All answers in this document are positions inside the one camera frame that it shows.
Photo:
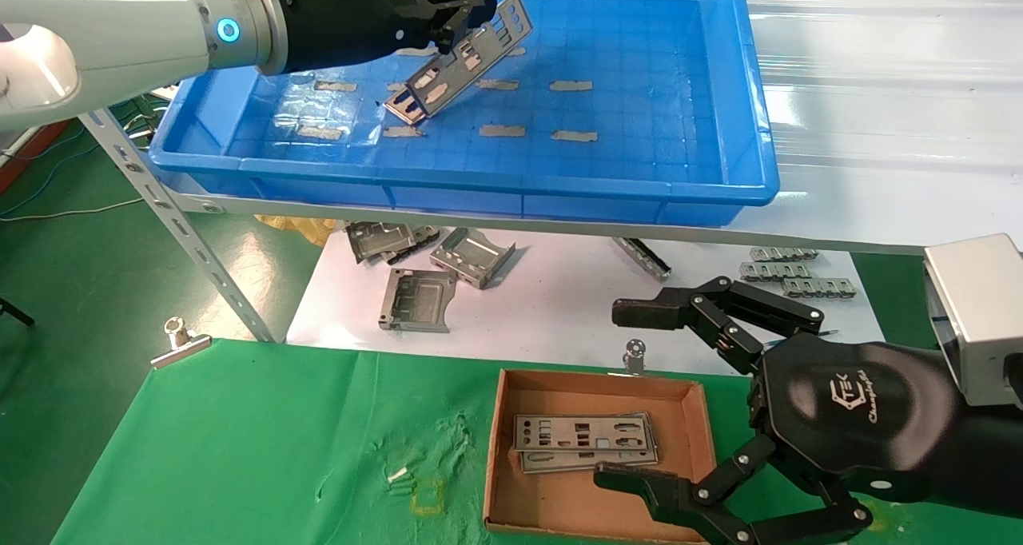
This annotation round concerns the white perforated shelf upright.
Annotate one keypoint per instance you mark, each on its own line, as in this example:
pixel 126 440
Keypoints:
pixel 184 233

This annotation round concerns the yellow plastic bag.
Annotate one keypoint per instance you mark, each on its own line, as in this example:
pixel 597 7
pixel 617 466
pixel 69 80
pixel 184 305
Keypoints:
pixel 300 227

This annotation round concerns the white paper sheet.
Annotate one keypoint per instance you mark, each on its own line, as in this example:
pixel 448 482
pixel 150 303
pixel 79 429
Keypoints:
pixel 559 313

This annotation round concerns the brown cardboard box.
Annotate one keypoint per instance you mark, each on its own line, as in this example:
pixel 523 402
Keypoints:
pixel 559 505

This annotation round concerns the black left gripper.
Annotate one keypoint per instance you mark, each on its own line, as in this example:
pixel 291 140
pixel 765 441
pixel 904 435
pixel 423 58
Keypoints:
pixel 336 17

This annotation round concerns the perforated metal rail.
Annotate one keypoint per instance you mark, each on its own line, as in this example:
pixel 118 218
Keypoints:
pixel 642 259

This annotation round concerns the grey sheet metal bracket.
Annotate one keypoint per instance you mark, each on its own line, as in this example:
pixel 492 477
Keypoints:
pixel 422 237
pixel 376 240

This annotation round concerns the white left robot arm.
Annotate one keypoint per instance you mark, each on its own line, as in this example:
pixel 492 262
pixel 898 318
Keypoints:
pixel 104 25

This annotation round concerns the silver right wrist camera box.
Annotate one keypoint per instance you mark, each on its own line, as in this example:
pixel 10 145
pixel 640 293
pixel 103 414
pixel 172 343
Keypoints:
pixel 975 313

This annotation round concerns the blue plastic tray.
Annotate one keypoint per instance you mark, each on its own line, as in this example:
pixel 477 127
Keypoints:
pixel 655 113

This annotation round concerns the silver binder clip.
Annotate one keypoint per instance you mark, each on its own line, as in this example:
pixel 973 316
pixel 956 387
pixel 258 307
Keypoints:
pixel 182 349
pixel 634 361

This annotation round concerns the grey metal connector strip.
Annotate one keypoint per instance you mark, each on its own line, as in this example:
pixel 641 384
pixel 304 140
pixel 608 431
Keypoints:
pixel 819 288
pixel 783 254
pixel 771 272

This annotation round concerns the grey u-shaped metal bracket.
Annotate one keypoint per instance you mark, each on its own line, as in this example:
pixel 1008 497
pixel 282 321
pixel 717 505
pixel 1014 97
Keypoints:
pixel 473 257

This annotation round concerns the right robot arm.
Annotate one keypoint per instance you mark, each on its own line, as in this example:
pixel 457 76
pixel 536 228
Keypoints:
pixel 991 449

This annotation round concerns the grey flat metal frame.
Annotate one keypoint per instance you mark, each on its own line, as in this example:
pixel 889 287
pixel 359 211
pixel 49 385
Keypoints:
pixel 417 299

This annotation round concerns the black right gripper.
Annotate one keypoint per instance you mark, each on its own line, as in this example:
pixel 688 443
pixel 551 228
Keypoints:
pixel 847 401

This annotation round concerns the green table cloth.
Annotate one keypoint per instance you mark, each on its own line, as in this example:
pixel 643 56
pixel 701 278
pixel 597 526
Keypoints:
pixel 240 449

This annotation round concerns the black stand leg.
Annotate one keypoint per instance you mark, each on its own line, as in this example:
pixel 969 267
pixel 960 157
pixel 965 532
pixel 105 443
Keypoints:
pixel 12 309

